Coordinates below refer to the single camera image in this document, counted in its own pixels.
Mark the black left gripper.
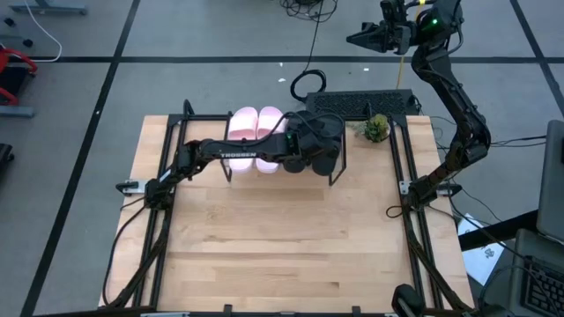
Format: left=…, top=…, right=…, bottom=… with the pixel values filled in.
left=286, top=110, right=345, bottom=155

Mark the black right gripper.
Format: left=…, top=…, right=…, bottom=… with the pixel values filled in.
left=346, top=21, right=418, bottom=56

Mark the pink foam slide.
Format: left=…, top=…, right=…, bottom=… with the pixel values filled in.
left=255, top=106, right=290, bottom=174
left=226, top=107, right=260, bottom=173

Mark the black perforated box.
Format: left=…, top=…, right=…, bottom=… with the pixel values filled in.
left=305, top=89, right=418, bottom=119

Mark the green succulent plant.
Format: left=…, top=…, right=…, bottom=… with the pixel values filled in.
left=352, top=113, right=392, bottom=144

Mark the black desk beam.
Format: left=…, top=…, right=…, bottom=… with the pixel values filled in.
left=457, top=210, right=541, bottom=252

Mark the white paper sheet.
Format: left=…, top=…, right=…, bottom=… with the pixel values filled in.
left=457, top=213, right=506, bottom=287

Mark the grey laptop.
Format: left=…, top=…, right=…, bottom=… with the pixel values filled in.
left=506, top=118, right=564, bottom=317

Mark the red metal cart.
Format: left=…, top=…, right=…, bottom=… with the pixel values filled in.
left=0, top=46, right=39, bottom=118

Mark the wooden shelf with black frame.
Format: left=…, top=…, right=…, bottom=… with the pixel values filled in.
left=221, top=112, right=348, bottom=187

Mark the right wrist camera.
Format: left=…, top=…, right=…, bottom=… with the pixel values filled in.
left=380, top=0, right=407, bottom=23

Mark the black cable loop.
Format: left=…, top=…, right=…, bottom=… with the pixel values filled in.
left=289, top=68, right=328, bottom=103

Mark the black cable bundle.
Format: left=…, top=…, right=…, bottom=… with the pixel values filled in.
left=279, top=0, right=339, bottom=24

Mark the black aluminium table frame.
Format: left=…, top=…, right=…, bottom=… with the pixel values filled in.
left=103, top=99, right=475, bottom=317

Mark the white floor cable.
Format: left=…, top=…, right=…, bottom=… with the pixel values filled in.
left=22, top=0, right=63, bottom=63

